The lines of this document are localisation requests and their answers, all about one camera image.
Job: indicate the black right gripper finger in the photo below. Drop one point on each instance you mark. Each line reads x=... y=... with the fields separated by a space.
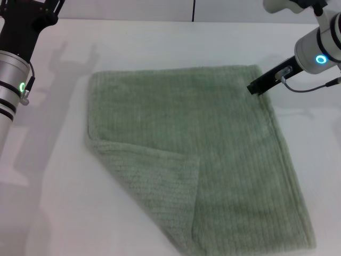
x=255 y=88

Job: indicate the green ribbed towel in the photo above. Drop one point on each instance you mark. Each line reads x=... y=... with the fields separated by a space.
x=202 y=138

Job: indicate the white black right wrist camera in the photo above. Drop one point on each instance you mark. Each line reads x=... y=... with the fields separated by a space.
x=282 y=4

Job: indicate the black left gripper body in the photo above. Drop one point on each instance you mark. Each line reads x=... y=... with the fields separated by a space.
x=21 y=29

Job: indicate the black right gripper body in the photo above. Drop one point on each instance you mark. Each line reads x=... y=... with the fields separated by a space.
x=279 y=70

